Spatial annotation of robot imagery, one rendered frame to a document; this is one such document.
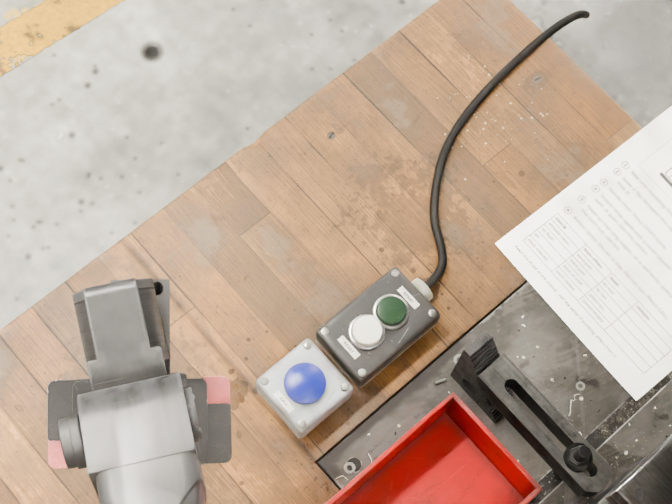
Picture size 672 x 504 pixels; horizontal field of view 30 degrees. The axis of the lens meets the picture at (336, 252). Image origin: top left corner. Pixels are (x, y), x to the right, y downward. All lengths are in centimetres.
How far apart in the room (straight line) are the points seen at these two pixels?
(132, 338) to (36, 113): 155
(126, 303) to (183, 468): 14
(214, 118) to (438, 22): 100
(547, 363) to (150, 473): 58
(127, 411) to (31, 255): 148
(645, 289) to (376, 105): 34
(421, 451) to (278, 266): 23
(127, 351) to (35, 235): 144
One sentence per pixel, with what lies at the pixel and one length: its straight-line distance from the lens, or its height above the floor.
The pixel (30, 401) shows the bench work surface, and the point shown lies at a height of 90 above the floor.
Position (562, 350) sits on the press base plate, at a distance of 127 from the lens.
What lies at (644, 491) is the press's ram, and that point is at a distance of 100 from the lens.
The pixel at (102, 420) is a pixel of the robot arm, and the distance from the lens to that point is 79.
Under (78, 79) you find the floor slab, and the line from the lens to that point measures 240.
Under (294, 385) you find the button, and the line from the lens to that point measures 119.
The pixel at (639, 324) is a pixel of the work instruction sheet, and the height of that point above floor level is 90.
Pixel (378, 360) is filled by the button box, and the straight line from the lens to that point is 121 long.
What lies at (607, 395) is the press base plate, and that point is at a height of 90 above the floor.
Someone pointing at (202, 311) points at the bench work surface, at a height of 90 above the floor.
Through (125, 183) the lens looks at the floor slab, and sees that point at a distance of 229.
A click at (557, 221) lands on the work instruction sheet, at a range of 131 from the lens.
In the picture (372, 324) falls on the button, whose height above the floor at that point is 94.
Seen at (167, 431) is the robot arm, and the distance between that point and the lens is 79.
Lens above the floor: 209
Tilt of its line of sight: 69 degrees down
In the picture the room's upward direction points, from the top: 9 degrees clockwise
